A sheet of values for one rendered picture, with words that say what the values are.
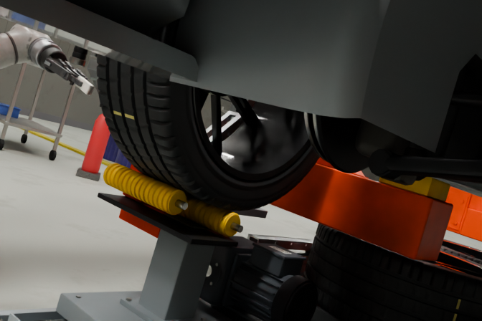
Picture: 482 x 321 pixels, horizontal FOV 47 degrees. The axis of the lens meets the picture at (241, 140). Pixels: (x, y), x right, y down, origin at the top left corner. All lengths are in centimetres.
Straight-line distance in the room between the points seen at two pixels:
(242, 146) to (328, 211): 31
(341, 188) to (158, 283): 56
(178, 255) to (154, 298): 12
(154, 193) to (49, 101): 933
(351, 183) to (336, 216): 10
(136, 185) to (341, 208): 58
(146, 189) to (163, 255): 18
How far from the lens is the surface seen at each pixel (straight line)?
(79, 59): 153
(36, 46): 185
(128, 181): 133
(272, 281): 148
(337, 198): 158
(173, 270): 133
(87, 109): 1099
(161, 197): 123
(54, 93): 1056
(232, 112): 164
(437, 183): 152
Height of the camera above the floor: 69
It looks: level
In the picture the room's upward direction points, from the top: 17 degrees clockwise
